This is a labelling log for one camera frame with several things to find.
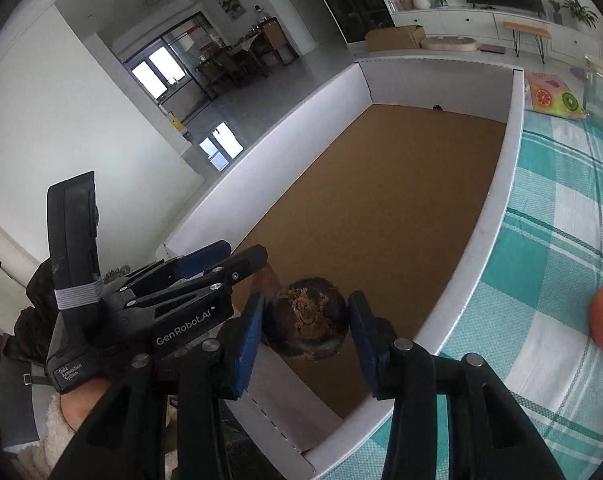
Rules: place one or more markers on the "fruit-print packet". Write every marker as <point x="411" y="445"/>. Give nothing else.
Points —
<point x="551" y="95"/>

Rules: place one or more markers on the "wooden side table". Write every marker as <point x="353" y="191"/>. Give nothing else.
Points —
<point x="526" y="30"/>

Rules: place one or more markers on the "white TV cabinet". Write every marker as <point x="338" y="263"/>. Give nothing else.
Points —
<point x="481" y="22"/>

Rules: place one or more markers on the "teal white plaid tablecloth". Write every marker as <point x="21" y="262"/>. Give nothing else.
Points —
<point x="541" y="270"/>

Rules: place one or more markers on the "wall painting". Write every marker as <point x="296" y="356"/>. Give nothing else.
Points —
<point x="230" y="2"/>

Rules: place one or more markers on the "person's left forearm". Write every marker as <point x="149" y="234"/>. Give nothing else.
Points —
<point x="51" y="435"/>

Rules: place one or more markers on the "dark dining table with chairs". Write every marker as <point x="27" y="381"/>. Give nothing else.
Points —
<point x="246" y="52"/>

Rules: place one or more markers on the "white round vase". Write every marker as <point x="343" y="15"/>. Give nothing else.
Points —
<point x="422" y="2"/>

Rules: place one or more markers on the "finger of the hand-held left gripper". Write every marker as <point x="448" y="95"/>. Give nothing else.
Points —
<point x="204" y="256"/>
<point x="244" y="262"/>

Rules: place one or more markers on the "black clothing pile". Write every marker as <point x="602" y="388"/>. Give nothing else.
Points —
<point x="34" y="305"/>

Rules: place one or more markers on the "gold-rimmed glass jar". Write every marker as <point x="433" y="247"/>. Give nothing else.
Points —
<point x="601" y="97"/>

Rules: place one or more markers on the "dark purple mangosteen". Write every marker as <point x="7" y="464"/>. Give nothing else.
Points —
<point x="306" y="320"/>

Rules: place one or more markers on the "beige oval pet bed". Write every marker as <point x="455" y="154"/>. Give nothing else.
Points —
<point x="449" y="43"/>

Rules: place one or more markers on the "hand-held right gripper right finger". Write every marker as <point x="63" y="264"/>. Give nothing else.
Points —
<point x="364" y="347"/>

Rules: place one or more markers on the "purple flat mat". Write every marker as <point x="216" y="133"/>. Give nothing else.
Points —
<point x="491" y="49"/>

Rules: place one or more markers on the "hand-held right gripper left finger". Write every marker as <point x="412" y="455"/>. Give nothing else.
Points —
<point x="244" y="347"/>

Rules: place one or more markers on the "large leafy potted plant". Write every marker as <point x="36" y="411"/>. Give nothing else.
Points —
<point x="579" y="10"/>

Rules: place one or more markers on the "brown cardboard box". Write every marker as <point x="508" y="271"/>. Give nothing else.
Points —
<point x="394" y="38"/>

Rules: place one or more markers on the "balcony glass door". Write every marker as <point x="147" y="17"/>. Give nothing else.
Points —
<point x="166" y="65"/>

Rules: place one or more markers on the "large white cardboard box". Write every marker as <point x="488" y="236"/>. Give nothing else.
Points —
<point x="381" y="200"/>

